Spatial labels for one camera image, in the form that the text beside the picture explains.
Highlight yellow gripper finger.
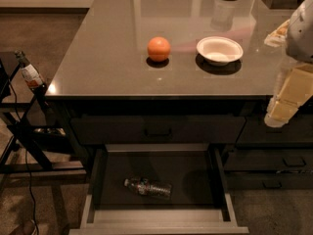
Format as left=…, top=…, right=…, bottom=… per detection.
left=264, top=64, right=313, bottom=128
left=264, top=20, right=290, bottom=47

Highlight closed dark top drawer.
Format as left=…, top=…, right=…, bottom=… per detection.
left=70, top=116, right=246, bottom=145

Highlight black metal side stand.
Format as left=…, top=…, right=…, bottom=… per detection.
left=0, top=51, right=87, bottom=181

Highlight dark right cabinet drawers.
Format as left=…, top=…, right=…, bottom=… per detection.
left=224, top=115, right=313, bottom=190

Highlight orange fruit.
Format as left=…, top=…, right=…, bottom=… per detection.
left=147, top=37, right=170, bottom=62

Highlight clear plastic water bottle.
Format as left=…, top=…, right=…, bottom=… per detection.
left=123, top=177, right=172, bottom=199

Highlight open grey middle drawer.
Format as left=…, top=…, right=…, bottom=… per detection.
left=68, top=144, right=249, bottom=235

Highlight white paper bowl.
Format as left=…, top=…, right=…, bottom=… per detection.
left=197, top=36, right=244, bottom=66

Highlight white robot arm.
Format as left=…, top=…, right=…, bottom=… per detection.
left=264, top=0, right=313, bottom=128

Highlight dark soda bottle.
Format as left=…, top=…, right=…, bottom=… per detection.
left=15, top=50, right=47, bottom=95

